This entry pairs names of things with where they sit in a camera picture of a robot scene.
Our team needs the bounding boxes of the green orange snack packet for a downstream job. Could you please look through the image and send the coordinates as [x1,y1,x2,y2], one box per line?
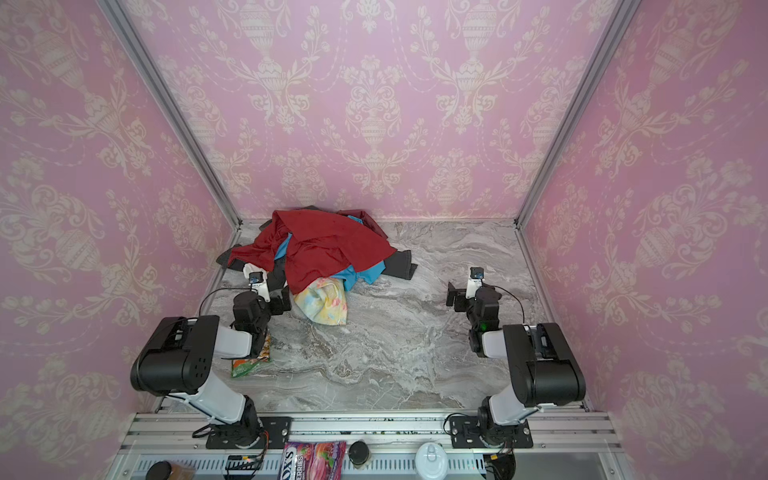
[231,334,272,379]

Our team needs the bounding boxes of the white cloth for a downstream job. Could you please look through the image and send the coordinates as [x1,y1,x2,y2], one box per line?
[243,263,266,283]

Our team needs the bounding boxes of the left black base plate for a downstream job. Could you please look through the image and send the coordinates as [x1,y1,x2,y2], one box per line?
[205,416,292,451]

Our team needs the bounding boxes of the right aluminium corner post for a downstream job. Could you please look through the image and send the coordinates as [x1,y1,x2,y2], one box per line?
[516,0,641,231]

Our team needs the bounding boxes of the pink candy bag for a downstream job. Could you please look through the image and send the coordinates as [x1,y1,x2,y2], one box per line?
[278,441,347,480]

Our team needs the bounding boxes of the aluminium front rail frame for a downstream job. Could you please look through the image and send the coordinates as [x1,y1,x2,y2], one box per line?
[107,407,634,479]

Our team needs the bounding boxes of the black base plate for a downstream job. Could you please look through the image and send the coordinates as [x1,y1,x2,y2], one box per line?
[205,416,292,451]
[447,414,534,450]

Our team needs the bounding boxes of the left aluminium corner post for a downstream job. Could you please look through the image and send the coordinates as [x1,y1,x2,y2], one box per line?
[97,0,243,230]

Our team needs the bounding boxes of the aluminium corner post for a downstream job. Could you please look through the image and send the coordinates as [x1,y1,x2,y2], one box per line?
[516,0,641,231]
[97,0,243,230]

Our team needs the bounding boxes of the turquoise blue cloth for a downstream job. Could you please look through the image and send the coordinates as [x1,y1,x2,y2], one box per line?
[273,210,395,293]

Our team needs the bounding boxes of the white round lid container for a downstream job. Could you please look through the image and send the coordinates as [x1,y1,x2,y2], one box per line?
[414,442,449,480]

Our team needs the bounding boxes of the maroon cloth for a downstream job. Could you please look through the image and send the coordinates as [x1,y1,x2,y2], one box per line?
[337,209,388,239]

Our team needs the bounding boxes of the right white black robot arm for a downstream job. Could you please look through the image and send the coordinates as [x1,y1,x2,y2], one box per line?
[446,280,587,449]

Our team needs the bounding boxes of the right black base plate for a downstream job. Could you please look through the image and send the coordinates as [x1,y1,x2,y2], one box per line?
[447,414,534,450]

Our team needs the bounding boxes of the yellow pastel tie-dye cloth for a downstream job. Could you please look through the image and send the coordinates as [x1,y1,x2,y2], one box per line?
[293,278,348,326]

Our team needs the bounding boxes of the red cloth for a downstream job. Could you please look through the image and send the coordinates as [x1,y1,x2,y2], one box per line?
[229,209,396,294]

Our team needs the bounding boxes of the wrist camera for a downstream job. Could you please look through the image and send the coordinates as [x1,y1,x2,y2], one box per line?
[247,271,270,303]
[465,267,485,299]

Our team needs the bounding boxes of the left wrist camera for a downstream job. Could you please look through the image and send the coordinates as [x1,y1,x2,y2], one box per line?
[247,271,270,303]

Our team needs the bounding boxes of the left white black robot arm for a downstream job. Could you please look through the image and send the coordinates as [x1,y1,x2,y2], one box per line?
[130,288,292,451]

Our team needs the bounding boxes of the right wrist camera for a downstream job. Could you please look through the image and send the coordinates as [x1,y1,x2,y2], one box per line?
[465,267,485,299]

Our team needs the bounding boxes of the dark grey cloth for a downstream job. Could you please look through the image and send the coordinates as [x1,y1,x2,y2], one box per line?
[226,208,417,280]

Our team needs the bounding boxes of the brown jar with black lid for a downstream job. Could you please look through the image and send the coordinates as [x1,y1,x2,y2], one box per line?
[144,460,196,480]

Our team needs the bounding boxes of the black round cap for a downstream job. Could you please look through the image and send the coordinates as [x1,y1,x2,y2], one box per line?
[347,440,371,469]

